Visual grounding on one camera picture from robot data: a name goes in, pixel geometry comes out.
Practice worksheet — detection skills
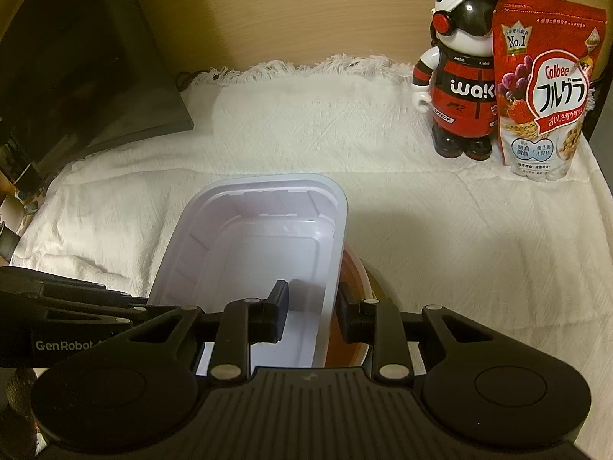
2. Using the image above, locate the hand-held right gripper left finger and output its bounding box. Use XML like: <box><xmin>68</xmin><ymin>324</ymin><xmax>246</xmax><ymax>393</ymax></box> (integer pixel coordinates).
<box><xmin>127</xmin><ymin>279</ymin><xmax>291</xmax><ymax>381</ymax></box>

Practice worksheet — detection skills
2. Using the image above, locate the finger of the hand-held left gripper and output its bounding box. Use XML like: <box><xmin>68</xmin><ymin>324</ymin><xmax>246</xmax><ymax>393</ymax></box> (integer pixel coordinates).
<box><xmin>42</xmin><ymin>298</ymin><xmax>174</xmax><ymax>327</ymax></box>
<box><xmin>0</xmin><ymin>267</ymin><xmax>148</xmax><ymax>307</ymax></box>

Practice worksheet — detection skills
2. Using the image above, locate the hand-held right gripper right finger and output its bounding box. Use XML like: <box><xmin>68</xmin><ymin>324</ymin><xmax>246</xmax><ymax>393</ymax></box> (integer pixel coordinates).
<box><xmin>336</xmin><ymin>282</ymin><xmax>484</xmax><ymax>381</ymax></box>

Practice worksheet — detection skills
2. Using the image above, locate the white plastic container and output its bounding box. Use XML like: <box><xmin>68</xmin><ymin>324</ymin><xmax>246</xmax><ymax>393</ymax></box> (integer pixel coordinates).
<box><xmin>146</xmin><ymin>176</ymin><xmax>348</xmax><ymax>377</ymax></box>

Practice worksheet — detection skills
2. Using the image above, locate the white fringed cloth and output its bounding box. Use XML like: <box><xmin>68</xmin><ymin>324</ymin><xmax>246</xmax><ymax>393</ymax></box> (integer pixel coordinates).
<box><xmin>10</xmin><ymin>55</ymin><xmax>613</xmax><ymax>442</ymax></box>

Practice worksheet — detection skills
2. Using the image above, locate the black monitor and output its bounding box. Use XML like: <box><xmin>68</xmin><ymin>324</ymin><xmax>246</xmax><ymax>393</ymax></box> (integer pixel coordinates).
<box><xmin>0</xmin><ymin>0</ymin><xmax>195</xmax><ymax>174</ymax></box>

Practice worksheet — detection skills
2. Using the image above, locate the red and black bear figurine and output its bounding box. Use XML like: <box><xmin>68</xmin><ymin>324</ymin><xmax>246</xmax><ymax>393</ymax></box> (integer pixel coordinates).
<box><xmin>412</xmin><ymin>0</ymin><xmax>502</xmax><ymax>160</ymax></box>

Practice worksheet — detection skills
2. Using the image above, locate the red cereal bag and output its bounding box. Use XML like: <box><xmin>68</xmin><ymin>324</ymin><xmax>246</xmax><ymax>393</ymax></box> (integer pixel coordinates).
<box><xmin>492</xmin><ymin>0</ymin><xmax>609</xmax><ymax>184</ymax></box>

